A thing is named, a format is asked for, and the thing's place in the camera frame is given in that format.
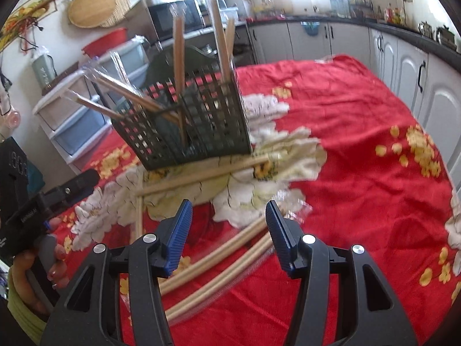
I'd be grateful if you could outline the chopsticks front pair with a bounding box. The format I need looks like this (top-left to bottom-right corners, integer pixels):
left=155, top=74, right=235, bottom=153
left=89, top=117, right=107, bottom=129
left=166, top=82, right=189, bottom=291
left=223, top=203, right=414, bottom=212
left=166, top=232, right=273, bottom=324

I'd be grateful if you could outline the dark green utensil basket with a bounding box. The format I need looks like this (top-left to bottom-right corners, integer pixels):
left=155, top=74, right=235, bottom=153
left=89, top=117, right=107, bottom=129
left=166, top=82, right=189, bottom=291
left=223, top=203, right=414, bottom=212
left=112, top=46, right=252, bottom=170

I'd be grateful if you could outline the person's left hand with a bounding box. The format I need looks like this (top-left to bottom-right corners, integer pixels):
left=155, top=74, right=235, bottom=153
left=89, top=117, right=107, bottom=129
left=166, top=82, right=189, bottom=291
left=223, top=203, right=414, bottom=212
left=1, top=212, right=69, bottom=315

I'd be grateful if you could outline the left plastic drawer tower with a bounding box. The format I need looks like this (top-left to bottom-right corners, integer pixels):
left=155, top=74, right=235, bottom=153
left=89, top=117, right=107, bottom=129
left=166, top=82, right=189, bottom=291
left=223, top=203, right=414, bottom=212
left=33, top=69, right=111, bottom=173

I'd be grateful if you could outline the plastic drawer tower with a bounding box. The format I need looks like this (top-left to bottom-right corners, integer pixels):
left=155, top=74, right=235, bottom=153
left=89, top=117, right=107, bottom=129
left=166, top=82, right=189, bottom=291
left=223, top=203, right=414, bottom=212
left=33, top=69, right=111, bottom=173
left=98, top=35, right=148, bottom=88

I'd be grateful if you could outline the green hanging bag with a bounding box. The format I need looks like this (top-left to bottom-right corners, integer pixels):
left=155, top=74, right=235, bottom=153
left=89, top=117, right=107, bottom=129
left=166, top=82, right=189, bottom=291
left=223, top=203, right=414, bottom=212
left=31, top=46, right=57, bottom=89

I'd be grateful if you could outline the red plastic basin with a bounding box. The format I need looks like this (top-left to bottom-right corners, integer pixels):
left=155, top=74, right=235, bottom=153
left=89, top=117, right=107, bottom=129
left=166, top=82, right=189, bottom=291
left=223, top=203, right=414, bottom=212
left=82, top=27, right=127, bottom=58

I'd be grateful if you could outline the red floral tablecloth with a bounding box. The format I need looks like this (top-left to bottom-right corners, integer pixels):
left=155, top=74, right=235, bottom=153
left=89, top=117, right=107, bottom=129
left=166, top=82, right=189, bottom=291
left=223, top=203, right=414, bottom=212
left=58, top=55, right=460, bottom=345

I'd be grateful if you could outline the right plastic drawer tower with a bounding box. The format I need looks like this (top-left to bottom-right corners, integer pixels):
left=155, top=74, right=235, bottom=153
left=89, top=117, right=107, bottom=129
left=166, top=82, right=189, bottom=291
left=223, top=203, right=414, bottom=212
left=98, top=35, right=148, bottom=88

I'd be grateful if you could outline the round bamboo tray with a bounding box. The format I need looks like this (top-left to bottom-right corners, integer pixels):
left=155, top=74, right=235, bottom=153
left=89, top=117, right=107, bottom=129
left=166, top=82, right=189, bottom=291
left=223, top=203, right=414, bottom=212
left=67, top=0, right=116, bottom=29

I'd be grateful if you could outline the metal shelf rack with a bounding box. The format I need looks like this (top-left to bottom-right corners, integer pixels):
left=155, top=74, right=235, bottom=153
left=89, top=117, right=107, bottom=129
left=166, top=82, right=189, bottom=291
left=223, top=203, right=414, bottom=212
left=159, top=21, right=256, bottom=67

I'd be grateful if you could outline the black microwave oven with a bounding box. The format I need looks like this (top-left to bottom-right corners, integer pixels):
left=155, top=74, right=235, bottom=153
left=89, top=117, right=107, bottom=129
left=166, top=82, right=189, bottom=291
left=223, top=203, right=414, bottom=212
left=125, top=0, right=205, bottom=43

